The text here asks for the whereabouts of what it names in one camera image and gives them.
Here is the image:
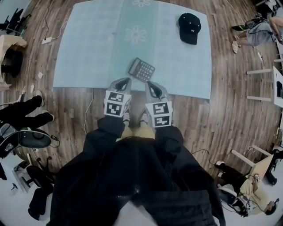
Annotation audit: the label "light blue tablecloth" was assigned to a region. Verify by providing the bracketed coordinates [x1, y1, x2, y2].
[52, 0, 214, 100]

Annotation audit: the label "person's left forearm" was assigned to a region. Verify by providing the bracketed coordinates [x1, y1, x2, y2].
[84, 114, 126, 159]

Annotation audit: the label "black calculator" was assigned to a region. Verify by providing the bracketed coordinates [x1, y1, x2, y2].
[128, 57, 156, 83]

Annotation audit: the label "person's right forearm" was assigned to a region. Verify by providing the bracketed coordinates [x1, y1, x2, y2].
[154, 124, 184, 159]

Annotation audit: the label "light wooden table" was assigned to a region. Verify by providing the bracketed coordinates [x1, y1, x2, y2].
[231, 144, 275, 184]

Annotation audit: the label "grey shell chair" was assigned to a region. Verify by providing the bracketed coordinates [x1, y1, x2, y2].
[0, 127, 52, 155]
[218, 186, 250, 216]

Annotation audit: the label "white side table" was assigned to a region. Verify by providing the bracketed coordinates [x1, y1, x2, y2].
[246, 65, 283, 107]

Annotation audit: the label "black cap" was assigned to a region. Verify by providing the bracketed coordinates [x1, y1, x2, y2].
[178, 12, 202, 45]

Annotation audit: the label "light wooden arched cabinet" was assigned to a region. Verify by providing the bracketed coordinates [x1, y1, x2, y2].
[0, 34, 28, 91]

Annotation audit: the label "person's shoe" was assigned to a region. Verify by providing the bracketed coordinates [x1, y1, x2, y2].
[122, 105, 131, 124]
[139, 109, 152, 124]

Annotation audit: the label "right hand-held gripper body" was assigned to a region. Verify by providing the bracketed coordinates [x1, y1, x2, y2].
[145, 100, 174, 128]

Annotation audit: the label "black office chair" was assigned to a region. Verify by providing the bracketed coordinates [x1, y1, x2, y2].
[0, 8, 31, 34]
[26, 164, 56, 221]

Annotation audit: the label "person's left shoe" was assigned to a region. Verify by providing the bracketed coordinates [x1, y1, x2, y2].
[122, 105, 131, 124]

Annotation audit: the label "person's right shoe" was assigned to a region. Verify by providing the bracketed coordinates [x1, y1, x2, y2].
[139, 109, 152, 124]

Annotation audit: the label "person's yellow trousers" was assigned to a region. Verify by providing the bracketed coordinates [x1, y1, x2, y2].
[120, 123, 155, 140]

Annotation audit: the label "person's black jacket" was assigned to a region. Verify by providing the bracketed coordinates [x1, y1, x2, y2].
[46, 136, 226, 226]

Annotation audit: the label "white cable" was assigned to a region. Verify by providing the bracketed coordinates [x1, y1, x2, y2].
[83, 88, 95, 135]

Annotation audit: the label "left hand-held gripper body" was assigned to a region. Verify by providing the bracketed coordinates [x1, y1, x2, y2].
[103, 89, 133, 117]

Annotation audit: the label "black cable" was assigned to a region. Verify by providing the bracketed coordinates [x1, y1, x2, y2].
[191, 149, 218, 166]

